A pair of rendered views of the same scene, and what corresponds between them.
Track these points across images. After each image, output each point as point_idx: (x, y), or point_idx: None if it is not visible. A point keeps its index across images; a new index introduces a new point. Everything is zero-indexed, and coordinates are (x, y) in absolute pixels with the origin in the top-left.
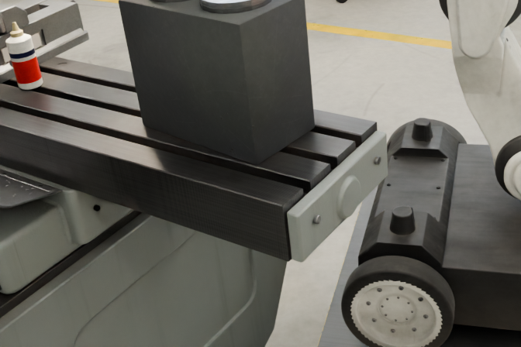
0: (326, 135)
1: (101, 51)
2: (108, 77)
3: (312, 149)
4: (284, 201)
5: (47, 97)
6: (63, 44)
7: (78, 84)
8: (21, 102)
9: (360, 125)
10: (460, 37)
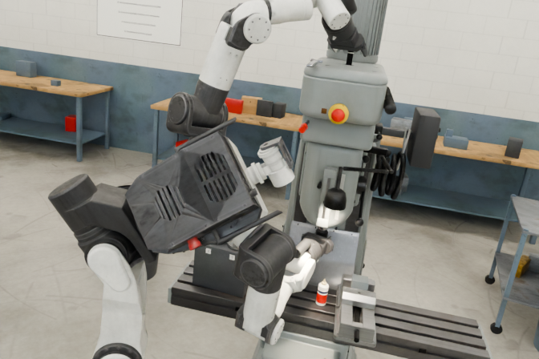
0: (187, 280)
1: None
2: (291, 308)
3: (190, 276)
4: (192, 260)
5: (305, 296)
6: (334, 324)
7: (300, 304)
8: (312, 293)
9: (176, 284)
10: None
